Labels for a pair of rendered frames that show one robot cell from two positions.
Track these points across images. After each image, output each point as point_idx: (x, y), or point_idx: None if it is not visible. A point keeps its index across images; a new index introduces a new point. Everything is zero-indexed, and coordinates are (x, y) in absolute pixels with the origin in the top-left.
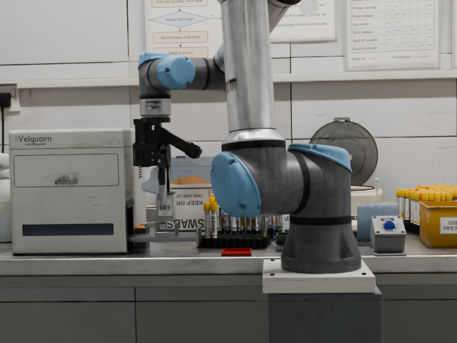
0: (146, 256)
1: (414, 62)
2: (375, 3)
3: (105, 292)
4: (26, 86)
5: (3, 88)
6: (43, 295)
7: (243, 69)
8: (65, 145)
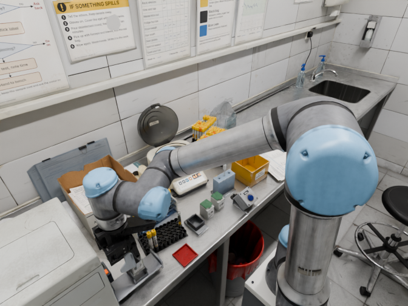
0: (139, 302)
1: (179, 55)
2: (157, 17)
3: None
4: None
5: None
6: None
7: (328, 261)
8: (40, 304)
